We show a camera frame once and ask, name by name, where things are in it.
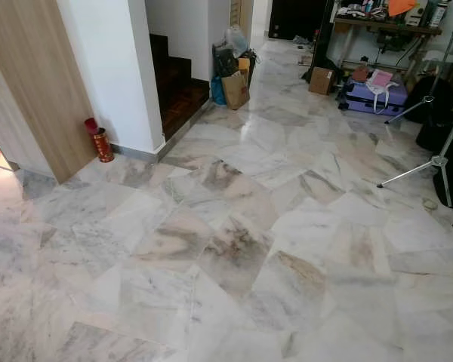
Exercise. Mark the light wooden cabinet panel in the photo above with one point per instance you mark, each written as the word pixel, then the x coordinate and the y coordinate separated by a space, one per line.
pixel 41 83

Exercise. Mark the red cylindrical tin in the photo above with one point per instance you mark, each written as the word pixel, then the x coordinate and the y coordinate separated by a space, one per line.
pixel 102 145

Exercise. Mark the dark wooden staircase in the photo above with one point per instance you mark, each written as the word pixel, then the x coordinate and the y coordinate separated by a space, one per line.
pixel 176 90

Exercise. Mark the blue bag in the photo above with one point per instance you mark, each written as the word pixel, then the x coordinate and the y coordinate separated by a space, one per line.
pixel 217 92

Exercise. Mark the brown paper bag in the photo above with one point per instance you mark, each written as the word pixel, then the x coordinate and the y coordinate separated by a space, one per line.
pixel 235 91

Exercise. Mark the black shopping bag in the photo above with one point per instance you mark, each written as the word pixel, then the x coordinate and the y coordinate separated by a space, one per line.
pixel 224 62

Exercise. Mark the white plastic bag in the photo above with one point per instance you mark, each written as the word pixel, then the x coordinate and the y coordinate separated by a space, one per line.
pixel 236 38

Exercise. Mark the small plain cardboard box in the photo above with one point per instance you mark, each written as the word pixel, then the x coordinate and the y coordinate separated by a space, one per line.
pixel 320 81

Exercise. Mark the purple suitcase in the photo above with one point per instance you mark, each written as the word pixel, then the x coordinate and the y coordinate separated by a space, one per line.
pixel 359 99

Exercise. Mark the pink bag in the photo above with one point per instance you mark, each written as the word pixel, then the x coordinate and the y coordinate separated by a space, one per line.
pixel 380 78

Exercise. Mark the silver tripod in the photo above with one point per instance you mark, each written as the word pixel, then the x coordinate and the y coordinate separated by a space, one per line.
pixel 411 175

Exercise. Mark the wooden workbench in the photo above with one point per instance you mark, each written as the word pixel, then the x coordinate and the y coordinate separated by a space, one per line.
pixel 386 29

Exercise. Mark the orange cloth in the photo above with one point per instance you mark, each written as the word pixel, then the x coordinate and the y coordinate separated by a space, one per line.
pixel 401 7

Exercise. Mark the flat black bag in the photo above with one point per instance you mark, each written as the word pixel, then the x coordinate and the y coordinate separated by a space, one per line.
pixel 438 136

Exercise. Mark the round black bag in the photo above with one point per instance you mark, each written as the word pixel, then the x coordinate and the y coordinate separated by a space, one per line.
pixel 434 92

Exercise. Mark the long black case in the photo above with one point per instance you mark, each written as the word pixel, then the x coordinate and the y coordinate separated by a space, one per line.
pixel 451 188

